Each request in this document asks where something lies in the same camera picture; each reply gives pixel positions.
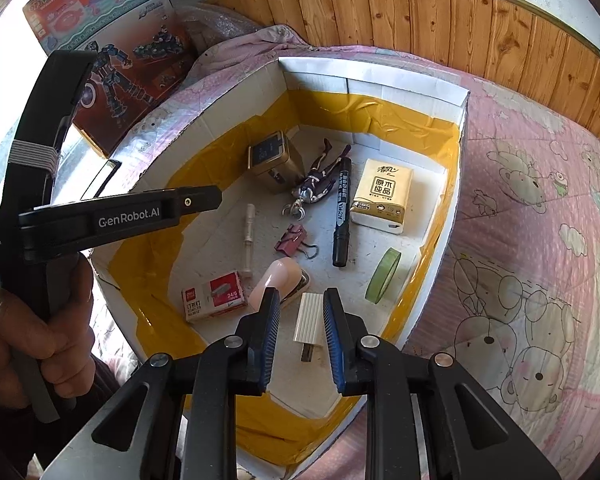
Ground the green tape roll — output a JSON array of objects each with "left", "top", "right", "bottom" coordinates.
[{"left": 365, "top": 247, "right": 402, "bottom": 304}]

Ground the black smartphone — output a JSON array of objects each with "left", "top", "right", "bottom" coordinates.
[{"left": 81, "top": 159, "right": 121, "bottom": 200}]

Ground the person left hand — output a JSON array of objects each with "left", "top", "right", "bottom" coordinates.
[{"left": 0, "top": 258, "right": 95, "bottom": 408}]

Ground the yellow tissue pack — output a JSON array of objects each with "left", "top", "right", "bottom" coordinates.
[{"left": 350, "top": 159, "right": 414, "bottom": 234}]

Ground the robot toy box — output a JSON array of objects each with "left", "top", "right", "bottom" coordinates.
[{"left": 74, "top": 0, "right": 196, "bottom": 156}]

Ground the white power adapter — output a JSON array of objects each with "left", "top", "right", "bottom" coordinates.
[{"left": 294, "top": 292, "right": 324, "bottom": 363}]

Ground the red white staples box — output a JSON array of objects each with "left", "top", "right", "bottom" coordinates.
[{"left": 182, "top": 271, "right": 247, "bottom": 323}]

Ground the gold square tin box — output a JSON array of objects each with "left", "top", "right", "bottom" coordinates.
[{"left": 247, "top": 131, "right": 306, "bottom": 194}]

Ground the black marker pen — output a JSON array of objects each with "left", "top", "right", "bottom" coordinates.
[{"left": 332, "top": 157, "right": 352, "bottom": 268}]

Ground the wooden headboard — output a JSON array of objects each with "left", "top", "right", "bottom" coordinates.
[{"left": 209, "top": 0, "right": 600, "bottom": 138}]

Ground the white printed lighter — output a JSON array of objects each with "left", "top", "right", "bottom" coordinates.
[{"left": 242, "top": 203, "right": 256, "bottom": 278}]

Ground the white cardboard box yellow tape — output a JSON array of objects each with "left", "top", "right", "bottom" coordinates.
[{"left": 91, "top": 51, "right": 469, "bottom": 479}]

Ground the pink binder clip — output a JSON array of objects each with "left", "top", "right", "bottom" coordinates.
[{"left": 274, "top": 223, "right": 320, "bottom": 260}]

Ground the pink cartoon quilt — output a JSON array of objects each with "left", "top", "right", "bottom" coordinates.
[{"left": 117, "top": 26, "right": 600, "bottom": 479}]

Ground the bubble wrap sheet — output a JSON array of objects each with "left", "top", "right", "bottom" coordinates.
[{"left": 174, "top": 2, "right": 261, "bottom": 55}]

